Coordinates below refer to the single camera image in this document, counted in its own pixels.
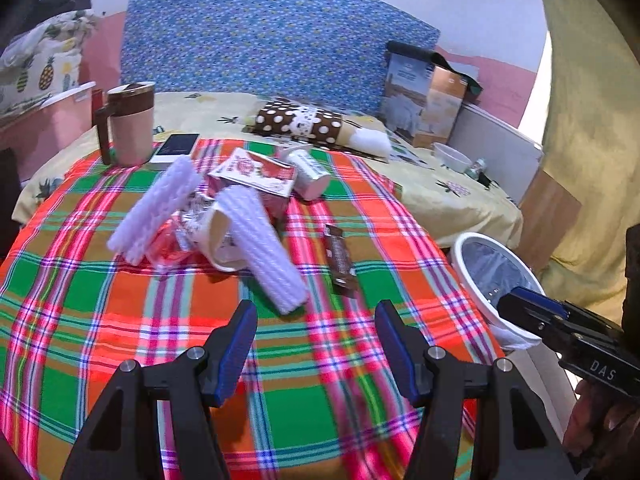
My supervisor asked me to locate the small white drink carton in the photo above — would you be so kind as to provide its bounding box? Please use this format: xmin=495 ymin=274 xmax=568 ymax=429
xmin=285 ymin=142 xmax=332 ymax=200

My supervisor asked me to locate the brown polka dot pillow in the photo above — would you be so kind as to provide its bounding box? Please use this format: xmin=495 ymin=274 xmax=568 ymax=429
xmin=239 ymin=99 xmax=392 ymax=157

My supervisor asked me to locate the white board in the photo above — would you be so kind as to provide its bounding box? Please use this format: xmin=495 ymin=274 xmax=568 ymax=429
xmin=452 ymin=102 xmax=545 ymax=206

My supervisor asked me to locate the yellow pineapple print bedsheet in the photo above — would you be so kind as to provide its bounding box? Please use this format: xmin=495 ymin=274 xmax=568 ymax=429
xmin=12 ymin=91 xmax=523 ymax=251

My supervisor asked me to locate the person's right hand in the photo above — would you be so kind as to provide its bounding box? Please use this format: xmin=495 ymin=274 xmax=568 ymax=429
xmin=562 ymin=385 xmax=640 ymax=471

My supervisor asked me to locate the yellow curtain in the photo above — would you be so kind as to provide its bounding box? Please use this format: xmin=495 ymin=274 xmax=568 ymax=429
xmin=530 ymin=0 xmax=640 ymax=326

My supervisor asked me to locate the strawberry milk carton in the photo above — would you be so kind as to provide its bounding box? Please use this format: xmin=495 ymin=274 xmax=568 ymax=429
xmin=206 ymin=147 xmax=299 ymax=226

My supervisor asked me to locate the blue floral headboard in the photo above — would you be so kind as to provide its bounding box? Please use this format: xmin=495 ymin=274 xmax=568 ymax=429
xmin=120 ymin=0 xmax=441 ymax=116

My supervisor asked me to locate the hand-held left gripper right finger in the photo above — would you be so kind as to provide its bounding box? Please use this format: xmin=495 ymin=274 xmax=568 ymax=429
xmin=374 ymin=299 xmax=581 ymax=480

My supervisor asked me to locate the white smartphone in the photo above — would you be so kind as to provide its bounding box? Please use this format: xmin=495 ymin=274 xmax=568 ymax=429
xmin=150 ymin=133 xmax=201 ymax=171

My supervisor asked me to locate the white paper cup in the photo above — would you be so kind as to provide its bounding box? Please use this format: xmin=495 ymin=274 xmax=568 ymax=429
xmin=197 ymin=202 xmax=251 ymax=273

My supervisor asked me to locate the red plastic wrapper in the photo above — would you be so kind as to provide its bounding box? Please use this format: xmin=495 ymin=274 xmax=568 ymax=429
xmin=145 ymin=215 xmax=211 ymax=276

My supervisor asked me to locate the colourful plaid tablecloth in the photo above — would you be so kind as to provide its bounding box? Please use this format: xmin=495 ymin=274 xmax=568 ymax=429
xmin=0 ymin=137 xmax=506 ymax=480

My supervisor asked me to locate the white foam net sleeve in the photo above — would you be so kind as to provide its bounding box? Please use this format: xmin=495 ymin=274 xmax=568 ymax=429
xmin=106 ymin=156 xmax=203 ymax=265
xmin=220 ymin=185 xmax=308 ymax=316

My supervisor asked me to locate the pineapple print quilt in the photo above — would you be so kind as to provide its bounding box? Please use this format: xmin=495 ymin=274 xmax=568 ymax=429
xmin=0 ymin=9 xmax=101 ymax=116

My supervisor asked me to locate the pink storage box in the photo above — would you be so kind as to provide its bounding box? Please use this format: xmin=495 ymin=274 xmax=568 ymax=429
xmin=0 ymin=81 xmax=97 ymax=171

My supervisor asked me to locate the clear bin liner bag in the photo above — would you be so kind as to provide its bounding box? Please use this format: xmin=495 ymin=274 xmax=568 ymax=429
xmin=460 ymin=241 xmax=543 ymax=311

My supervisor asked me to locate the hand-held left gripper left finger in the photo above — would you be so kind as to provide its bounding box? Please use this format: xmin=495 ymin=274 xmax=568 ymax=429
xmin=60 ymin=299 xmax=259 ymax=480

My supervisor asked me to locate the wooden cabinet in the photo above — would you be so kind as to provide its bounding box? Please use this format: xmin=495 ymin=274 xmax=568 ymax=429
xmin=517 ymin=167 xmax=583 ymax=273

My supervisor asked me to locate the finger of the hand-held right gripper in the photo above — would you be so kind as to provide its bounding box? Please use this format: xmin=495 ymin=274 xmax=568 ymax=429
xmin=511 ymin=286 xmax=568 ymax=318
xmin=496 ymin=293 xmax=566 ymax=343

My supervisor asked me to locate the white bowl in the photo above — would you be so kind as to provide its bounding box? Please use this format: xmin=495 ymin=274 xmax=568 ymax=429
xmin=432 ymin=142 xmax=473 ymax=173

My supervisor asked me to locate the white trash bin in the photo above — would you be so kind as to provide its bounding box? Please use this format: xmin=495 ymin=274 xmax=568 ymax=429
xmin=450 ymin=232 xmax=548 ymax=352

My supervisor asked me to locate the dark cloth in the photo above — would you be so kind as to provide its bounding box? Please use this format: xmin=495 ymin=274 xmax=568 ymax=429
xmin=42 ymin=0 xmax=93 ymax=13

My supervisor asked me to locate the beige mug with brown handle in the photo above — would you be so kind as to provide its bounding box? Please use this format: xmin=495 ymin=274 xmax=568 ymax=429
xmin=92 ymin=81 xmax=158 ymax=167

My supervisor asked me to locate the brown printed paper bag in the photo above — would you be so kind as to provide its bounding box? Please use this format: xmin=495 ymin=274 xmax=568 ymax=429
xmin=380 ymin=40 xmax=483 ymax=150

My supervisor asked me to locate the brown snack bar wrapper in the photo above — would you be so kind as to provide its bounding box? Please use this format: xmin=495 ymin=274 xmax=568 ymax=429
xmin=324 ymin=225 xmax=359 ymax=297

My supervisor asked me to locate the silver foil wrapper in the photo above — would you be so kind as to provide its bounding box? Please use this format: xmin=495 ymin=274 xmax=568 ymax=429
xmin=172 ymin=192 xmax=221 ymax=251

